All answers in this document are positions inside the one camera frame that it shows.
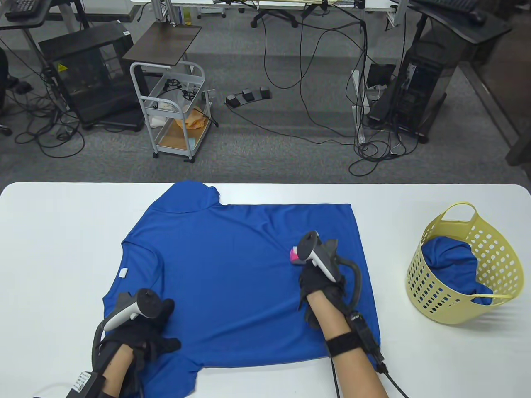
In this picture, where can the person's right hand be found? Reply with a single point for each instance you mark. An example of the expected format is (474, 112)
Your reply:
(325, 296)

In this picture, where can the dark wooden board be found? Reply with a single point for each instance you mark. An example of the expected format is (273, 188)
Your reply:
(164, 43)

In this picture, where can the black glass-door cabinet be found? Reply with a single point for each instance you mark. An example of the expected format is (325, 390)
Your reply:
(89, 74)

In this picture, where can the black keyboard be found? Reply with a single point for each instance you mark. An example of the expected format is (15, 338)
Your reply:
(23, 8)

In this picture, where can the orange plastic bag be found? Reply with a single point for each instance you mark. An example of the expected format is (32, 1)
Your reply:
(194, 119)

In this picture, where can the black computer tower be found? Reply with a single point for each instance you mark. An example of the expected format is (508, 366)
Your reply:
(419, 91)

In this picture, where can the black wrist camera with label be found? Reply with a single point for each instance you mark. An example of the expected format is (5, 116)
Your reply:
(85, 383)

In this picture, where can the person's left forearm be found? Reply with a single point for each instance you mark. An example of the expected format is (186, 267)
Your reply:
(118, 373)

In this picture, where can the white desk with legs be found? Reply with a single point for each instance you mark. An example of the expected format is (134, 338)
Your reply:
(356, 103)

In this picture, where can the blue t-shirt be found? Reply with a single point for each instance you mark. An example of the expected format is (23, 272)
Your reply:
(232, 269)

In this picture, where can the black office chair base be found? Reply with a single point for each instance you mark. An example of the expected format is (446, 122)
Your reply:
(274, 17)

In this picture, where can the white and black glove controller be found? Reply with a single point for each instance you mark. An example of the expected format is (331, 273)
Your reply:
(147, 302)
(310, 248)

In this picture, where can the crumpled blue garment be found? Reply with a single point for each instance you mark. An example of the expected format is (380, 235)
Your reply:
(448, 261)

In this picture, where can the black foot pedal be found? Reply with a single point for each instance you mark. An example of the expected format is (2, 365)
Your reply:
(249, 96)

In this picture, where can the person's right thumb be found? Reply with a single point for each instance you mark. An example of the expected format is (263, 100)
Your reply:
(295, 255)

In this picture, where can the person's left thumb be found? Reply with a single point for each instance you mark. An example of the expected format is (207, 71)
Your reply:
(168, 345)

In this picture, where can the person's left hand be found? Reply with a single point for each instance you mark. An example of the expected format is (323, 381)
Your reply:
(151, 329)

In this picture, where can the black flat panel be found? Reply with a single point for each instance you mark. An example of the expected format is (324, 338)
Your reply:
(381, 74)

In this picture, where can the yellow perforated laundry basket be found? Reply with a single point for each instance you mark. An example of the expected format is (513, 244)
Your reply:
(500, 248)

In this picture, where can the black angled desk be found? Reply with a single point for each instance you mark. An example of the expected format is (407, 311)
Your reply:
(464, 20)

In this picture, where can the person's right forearm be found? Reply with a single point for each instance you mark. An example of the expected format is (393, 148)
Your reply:
(356, 373)

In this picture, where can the grey desk with keyboard tray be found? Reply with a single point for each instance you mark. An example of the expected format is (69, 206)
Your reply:
(37, 18)

